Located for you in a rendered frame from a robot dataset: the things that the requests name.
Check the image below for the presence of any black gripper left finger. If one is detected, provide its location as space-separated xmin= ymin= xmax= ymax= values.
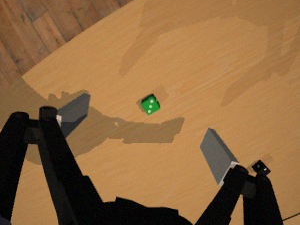
xmin=0 ymin=93 xmax=121 ymax=225

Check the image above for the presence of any black die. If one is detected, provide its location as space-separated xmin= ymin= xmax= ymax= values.
xmin=252 ymin=160 xmax=271 ymax=175

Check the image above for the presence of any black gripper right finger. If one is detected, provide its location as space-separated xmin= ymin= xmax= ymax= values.
xmin=195 ymin=128 xmax=284 ymax=225

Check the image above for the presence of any green die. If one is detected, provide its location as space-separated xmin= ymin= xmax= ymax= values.
xmin=141 ymin=94 xmax=160 ymax=115

